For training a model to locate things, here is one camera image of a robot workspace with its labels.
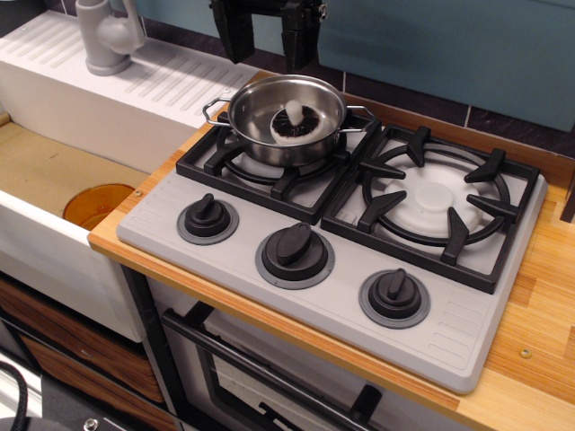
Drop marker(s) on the black left stove knob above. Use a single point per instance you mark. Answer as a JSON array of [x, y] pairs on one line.
[[207, 221]]

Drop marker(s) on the black middle stove knob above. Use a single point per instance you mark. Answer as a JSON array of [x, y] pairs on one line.
[[295, 258]]

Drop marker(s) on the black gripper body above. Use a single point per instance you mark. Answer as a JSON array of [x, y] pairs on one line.
[[314, 9]]

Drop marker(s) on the black left burner grate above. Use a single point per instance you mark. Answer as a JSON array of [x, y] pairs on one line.
[[218, 161]]

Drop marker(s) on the wooden drawer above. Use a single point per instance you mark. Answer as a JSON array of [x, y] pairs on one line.
[[84, 386], [107, 351]]

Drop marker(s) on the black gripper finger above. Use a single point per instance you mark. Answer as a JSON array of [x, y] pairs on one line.
[[233, 20], [300, 36]]

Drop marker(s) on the white toy mushroom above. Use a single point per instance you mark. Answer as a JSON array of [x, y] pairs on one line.
[[296, 124]]

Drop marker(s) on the upper wooden drawer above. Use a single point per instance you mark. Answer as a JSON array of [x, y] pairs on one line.
[[107, 351]]

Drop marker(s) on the black stove knob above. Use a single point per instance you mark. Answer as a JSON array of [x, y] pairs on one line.
[[295, 258], [207, 221], [394, 299]]

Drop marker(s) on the grey toy stove top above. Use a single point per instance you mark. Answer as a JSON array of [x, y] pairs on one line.
[[449, 347]]

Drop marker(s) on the stainless steel pot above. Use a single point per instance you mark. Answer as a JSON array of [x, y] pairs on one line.
[[249, 112]]

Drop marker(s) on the oven door with window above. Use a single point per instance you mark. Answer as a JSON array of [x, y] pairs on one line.
[[263, 398]]

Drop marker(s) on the black right stove knob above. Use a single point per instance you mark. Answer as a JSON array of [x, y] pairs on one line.
[[394, 299]]

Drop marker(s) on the black burner grate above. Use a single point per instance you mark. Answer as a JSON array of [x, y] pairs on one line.
[[218, 161], [445, 208]]

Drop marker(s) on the brass countertop screw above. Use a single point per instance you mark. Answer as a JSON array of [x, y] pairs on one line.
[[526, 353]]

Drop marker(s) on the orange sink drain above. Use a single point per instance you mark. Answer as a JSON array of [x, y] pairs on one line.
[[89, 207]]

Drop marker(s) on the black oven door handle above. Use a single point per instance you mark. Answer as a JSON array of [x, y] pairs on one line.
[[269, 363]]

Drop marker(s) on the lower wooden drawer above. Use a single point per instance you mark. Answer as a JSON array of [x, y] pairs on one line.
[[84, 386]]

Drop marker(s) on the white toy sink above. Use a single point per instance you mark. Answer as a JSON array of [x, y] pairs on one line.
[[64, 130]]

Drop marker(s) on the grey toy faucet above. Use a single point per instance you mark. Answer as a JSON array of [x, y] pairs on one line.
[[109, 41]]

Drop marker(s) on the black right burner grate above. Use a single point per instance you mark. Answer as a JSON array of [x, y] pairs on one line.
[[445, 208]]

